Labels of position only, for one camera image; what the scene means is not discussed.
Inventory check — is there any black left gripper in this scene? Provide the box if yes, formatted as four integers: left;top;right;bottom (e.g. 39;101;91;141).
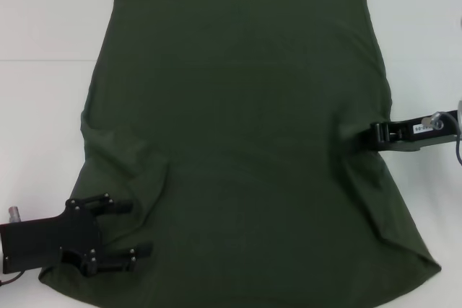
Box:
0;193;154;277

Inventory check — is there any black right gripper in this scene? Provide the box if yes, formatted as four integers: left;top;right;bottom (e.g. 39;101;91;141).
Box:
370;107;461;153

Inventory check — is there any dark green t-shirt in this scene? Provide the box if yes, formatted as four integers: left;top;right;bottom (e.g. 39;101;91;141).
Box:
38;0;443;308

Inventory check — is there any right gripper cable with plug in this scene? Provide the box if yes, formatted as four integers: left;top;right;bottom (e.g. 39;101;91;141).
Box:
422;110;462;167

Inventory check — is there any gripper cable with plug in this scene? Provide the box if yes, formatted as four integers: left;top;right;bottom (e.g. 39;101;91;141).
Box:
422;110;462;167
0;205;23;286

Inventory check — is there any left gripper cable with plug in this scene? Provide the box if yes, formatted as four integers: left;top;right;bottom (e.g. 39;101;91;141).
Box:
0;205;23;286

